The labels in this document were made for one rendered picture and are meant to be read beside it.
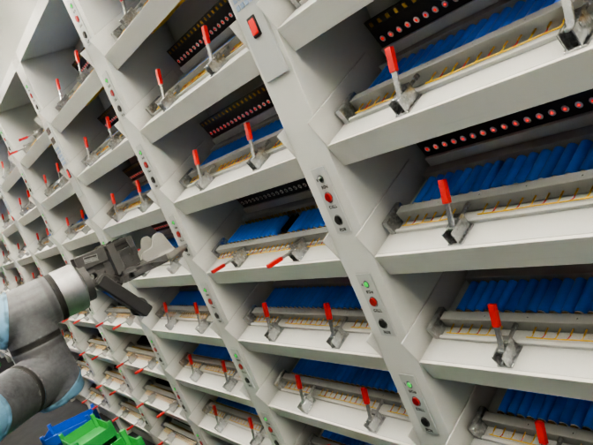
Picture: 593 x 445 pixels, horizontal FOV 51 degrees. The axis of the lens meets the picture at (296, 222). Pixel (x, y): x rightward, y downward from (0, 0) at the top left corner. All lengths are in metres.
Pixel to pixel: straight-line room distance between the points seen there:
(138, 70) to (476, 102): 1.07
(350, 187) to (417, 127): 0.21
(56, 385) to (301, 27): 0.72
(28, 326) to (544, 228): 0.85
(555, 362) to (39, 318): 0.84
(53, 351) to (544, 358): 0.81
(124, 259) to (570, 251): 0.80
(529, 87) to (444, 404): 0.61
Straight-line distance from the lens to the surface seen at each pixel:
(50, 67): 2.39
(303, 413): 1.62
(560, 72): 0.74
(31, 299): 1.19
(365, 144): 0.96
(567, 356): 0.95
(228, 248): 1.58
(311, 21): 0.98
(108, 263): 1.25
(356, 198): 1.04
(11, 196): 3.69
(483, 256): 0.90
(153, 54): 1.72
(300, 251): 1.26
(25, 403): 1.13
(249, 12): 1.08
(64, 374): 1.20
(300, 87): 1.03
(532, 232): 0.85
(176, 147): 1.67
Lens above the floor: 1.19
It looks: 8 degrees down
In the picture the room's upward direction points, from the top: 24 degrees counter-clockwise
